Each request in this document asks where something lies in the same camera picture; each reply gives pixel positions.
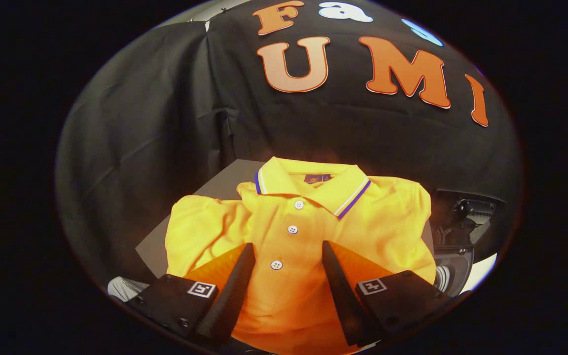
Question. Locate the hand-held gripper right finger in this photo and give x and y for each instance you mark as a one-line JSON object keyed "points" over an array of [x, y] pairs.
{"points": [[343, 291]]}

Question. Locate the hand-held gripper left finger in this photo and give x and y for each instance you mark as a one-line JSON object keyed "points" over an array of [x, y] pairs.
{"points": [[232, 291]]}

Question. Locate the yellow polo shirt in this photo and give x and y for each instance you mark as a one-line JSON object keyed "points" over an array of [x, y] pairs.
{"points": [[294, 217]]}

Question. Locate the pale grey crumpled sheet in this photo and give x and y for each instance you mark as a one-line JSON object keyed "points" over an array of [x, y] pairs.
{"points": [[126, 288]]}

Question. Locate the black backdrop cloth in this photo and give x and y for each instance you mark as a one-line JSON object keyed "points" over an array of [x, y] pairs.
{"points": [[165, 123]]}

